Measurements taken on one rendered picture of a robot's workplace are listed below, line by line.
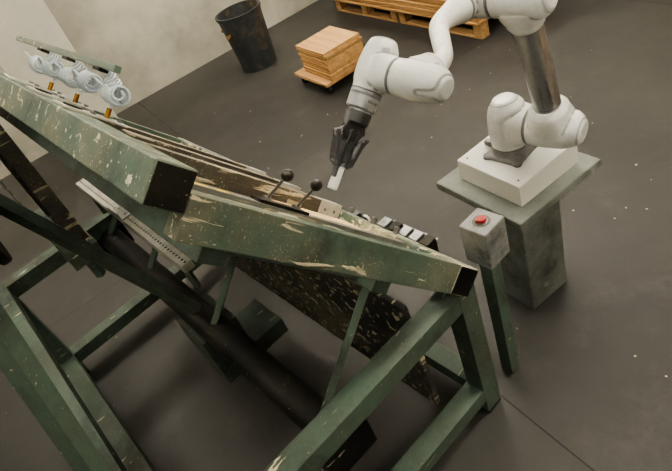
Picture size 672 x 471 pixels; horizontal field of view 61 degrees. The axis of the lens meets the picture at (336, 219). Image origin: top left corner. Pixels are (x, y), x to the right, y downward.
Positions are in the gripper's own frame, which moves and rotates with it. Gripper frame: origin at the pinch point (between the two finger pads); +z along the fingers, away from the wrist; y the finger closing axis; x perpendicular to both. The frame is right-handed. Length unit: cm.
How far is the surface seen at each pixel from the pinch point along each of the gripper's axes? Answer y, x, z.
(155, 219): -43, 13, 26
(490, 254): 75, -10, 9
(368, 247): 8.5, -13.8, 15.4
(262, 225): -30.5, -16.3, 15.0
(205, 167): -15, 49, 13
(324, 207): 45, 53, 16
